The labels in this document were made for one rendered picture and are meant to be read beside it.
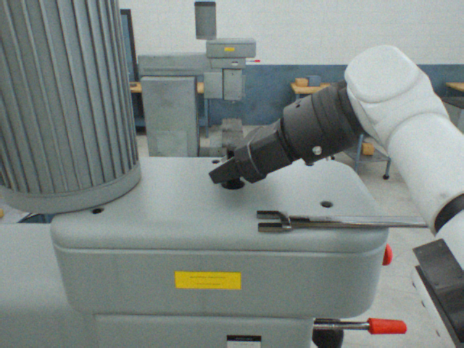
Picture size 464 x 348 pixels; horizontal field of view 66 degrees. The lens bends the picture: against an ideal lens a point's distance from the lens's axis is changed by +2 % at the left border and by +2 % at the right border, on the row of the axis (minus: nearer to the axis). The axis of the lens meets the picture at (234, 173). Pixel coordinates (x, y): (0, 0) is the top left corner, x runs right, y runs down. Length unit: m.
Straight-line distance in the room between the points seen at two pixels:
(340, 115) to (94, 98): 0.31
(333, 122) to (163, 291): 0.32
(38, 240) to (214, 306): 0.37
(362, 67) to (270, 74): 6.65
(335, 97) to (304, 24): 6.63
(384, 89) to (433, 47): 7.44
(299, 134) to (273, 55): 6.61
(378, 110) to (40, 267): 0.55
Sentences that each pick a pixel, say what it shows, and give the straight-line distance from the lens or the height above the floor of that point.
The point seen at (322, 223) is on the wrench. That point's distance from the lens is 0.46.
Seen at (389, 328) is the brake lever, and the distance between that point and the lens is 0.62.
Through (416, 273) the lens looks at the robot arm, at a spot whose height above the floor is 1.95.
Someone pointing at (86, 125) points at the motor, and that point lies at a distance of 0.49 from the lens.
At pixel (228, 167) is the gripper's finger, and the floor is 1.93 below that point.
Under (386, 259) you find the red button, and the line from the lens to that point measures 0.66.
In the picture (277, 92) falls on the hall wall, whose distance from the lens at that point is 7.17.
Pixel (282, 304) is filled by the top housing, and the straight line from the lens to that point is 0.53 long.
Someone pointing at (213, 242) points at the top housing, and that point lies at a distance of 0.46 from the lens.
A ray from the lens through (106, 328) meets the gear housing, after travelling 0.61.
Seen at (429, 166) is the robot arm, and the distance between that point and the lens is 0.34.
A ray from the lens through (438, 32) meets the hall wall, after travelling 7.83.
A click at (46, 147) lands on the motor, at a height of 1.98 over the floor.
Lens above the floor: 2.14
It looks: 25 degrees down
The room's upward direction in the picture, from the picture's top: straight up
